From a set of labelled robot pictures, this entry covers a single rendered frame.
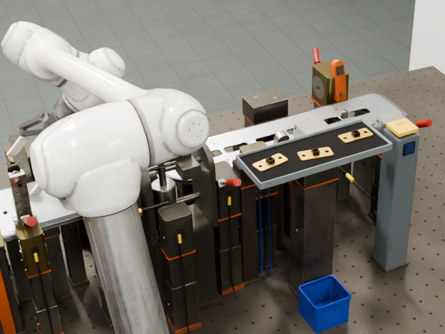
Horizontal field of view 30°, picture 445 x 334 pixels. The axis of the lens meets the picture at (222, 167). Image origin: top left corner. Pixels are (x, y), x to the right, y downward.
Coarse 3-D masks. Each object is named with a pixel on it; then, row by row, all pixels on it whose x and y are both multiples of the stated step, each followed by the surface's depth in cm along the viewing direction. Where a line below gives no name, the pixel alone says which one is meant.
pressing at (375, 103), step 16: (368, 96) 259; (384, 96) 260; (304, 112) 253; (320, 112) 252; (336, 112) 252; (352, 112) 252; (384, 112) 251; (400, 112) 250; (256, 128) 246; (272, 128) 246; (288, 128) 245; (208, 144) 240; (224, 144) 239; (176, 176) 226; (0, 192) 224; (0, 208) 218; (32, 208) 217; (48, 208) 217; (64, 208) 217; (0, 224) 212; (48, 224) 211; (64, 224) 213
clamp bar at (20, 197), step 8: (8, 168) 195; (16, 168) 195; (16, 176) 192; (24, 176) 193; (16, 184) 192; (24, 184) 194; (16, 192) 195; (24, 192) 196; (16, 200) 196; (24, 200) 197; (16, 208) 198; (24, 208) 199
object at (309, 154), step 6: (306, 150) 205; (312, 150) 203; (318, 150) 203; (324, 150) 205; (330, 150) 205; (300, 156) 203; (306, 156) 203; (312, 156) 203; (318, 156) 203; (324, 156) 203
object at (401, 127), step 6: (402, 120) 216; (408, 120) 216; (390, 126) 214; (396, 126) 214; (402, 126) 213; (408, 126) 213; (414, 126) 213; (396, 132) 212; (402, 132) 211; (408, 132) 212; (414, 132) 213
